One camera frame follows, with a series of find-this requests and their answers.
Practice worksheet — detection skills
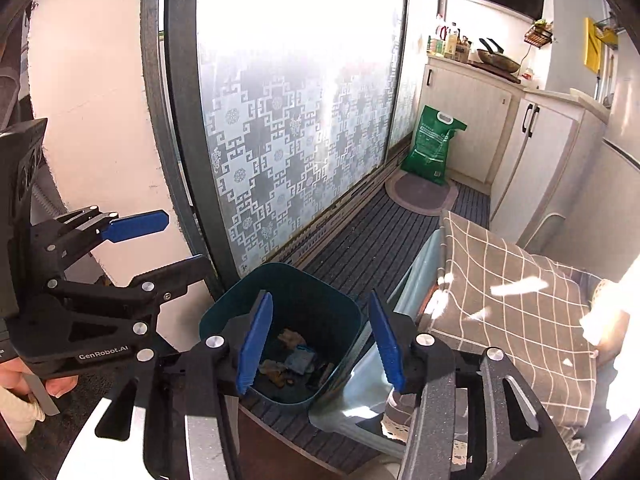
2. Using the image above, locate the white kitchen cabinet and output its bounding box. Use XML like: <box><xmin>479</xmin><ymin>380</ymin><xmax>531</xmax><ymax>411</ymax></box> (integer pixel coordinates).
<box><xmin>417</xmin><ymin>55</ymin><xmax>610</xmax><ymax>242</ymax></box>

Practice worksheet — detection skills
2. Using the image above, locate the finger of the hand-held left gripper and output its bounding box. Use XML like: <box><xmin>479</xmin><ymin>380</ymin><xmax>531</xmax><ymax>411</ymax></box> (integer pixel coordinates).
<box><xmin>46</xmin><ymin>254</ymin><xmax>214</xmax><ymax>342</ymax></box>
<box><xmin>29</xmin><ymin>205</ymin><xmax>170</xmax><ymax>267</ymax></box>

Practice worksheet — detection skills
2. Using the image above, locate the white rounded appliance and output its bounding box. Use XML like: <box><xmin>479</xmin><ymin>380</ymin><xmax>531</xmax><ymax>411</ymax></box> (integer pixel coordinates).
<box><xmin>597</xmin><ymin>132</ymin><xmax>640</xmax><ymax>271</ymax></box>

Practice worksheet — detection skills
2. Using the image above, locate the black frying pan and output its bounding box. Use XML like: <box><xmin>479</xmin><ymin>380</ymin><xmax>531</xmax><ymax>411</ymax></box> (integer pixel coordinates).
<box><xmin>475</xmin><ymin>37</ymin><xmax>522</xmax><ymax>74</ymax></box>

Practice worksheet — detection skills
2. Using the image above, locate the dark striped floor mat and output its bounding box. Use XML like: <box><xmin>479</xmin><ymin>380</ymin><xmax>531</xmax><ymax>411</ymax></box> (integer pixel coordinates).
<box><xmin>239</xmin><ymin>179</ymin><xmax>492</xmax><ymax>462</ymax></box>

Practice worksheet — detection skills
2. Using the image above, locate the brown paper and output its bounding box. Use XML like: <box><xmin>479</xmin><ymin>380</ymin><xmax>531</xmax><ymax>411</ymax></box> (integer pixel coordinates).
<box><xmin>258</xmin><ymin>358</ymin><xmax>301</xmax><ymax>390</ymax></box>

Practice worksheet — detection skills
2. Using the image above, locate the yellow wall hanger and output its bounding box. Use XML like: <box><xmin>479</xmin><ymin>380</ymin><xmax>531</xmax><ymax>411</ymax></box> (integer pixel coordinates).
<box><xmin>583</xmin><ymin>17</ymin><xmax>619</xmax><ymax>74</ymax></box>

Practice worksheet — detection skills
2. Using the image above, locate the cream lace cloth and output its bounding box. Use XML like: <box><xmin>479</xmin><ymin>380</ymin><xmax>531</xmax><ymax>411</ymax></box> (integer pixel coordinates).
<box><xmin>580</xmin><ymin>277</ymin><xmax>635</xmax><ymax>362</ymax></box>

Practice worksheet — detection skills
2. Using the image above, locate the person's left hand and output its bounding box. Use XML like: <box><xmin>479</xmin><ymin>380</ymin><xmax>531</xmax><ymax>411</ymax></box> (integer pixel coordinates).
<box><xmin>0</xmin><ymin>359</ymin><xmax>79</xmax><ymax>399</ymax></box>

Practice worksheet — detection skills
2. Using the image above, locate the wooden cutting board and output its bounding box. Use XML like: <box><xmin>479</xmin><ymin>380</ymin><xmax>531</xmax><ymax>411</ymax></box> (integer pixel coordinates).
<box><xmin>469</xmin><ymin>60</ymin><xmax>524</xmax><ymax>84</ymax></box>

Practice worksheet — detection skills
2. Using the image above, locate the clear plastic table cover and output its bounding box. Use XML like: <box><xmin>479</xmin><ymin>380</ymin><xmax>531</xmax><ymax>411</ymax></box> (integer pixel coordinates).
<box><xmin>307</xmin><ymin>230</ymin><xmax>451</xmax><ymax>446</ymax></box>

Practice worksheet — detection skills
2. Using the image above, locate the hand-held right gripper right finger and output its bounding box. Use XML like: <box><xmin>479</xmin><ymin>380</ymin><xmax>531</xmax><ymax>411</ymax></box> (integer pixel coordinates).
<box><xmin>368</xmin><ymin>289</ymin><xmax>582</xmax><ymax>480</ymax></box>

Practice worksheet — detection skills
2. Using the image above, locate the oval grey mat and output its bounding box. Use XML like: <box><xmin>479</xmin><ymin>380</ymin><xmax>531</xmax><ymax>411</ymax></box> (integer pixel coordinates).
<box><xmin>384</xmin><ymin>169</ymin><xmax>459</xmax><ymax>217</ymax></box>

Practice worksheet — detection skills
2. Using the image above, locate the teal trash bin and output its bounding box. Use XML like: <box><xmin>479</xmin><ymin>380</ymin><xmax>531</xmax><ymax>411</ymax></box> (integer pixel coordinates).
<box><xmin>198</xmin><ymin>262</ymin><xmax>364</xmax><ymax>405</ymax></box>

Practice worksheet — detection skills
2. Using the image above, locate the wall spice rack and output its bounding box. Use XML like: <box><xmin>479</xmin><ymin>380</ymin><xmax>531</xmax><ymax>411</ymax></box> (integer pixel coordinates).
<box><xmin>523</xmin><ymin>19</ymin><xmax>555</xmax><ymax>47</ymax></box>

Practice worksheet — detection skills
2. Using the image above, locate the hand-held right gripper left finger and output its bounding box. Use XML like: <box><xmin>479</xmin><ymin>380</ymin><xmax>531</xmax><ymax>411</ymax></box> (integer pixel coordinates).
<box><xmin>55</xmin><ymin>290</ymin><xmax>275</xmax><ymax>480</ymax></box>

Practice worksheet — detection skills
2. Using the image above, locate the yellow oil bottle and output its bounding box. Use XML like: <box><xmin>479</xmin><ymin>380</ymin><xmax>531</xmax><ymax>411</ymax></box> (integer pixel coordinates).
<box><xmin>444</xmin><ymin>22</ymin><xmax>461</xmax><ymax>61</ymax></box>

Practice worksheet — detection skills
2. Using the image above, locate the brown checked tablecloth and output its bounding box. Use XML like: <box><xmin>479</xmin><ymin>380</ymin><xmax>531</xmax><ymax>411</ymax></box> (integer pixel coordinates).
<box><xmin>384</xmin><ymin>209</ymin><xmax>602</xmax><ymax>432</ymax></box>

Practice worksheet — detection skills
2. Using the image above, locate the green bag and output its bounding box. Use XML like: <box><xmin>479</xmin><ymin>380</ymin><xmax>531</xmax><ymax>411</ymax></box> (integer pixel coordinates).
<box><xmin>399</xmin><ymin>104</ymin><xmax>469</xmax><ymax>186</ymax></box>

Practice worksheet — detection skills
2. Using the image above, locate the patterned glass sliding door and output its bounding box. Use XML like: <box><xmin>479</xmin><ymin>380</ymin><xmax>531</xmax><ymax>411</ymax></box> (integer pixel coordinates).
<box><xmin>141</xmin><ymin>0</ymin><xmax>412</xmax><ymax>303</ymax></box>

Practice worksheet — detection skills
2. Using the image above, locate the narrow patterned glass door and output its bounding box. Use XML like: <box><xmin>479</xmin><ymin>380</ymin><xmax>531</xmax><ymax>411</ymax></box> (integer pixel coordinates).
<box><xmin>390</xmin><ymin>0</ymin><xmax>427</xmax><ymax>161</ymax></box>

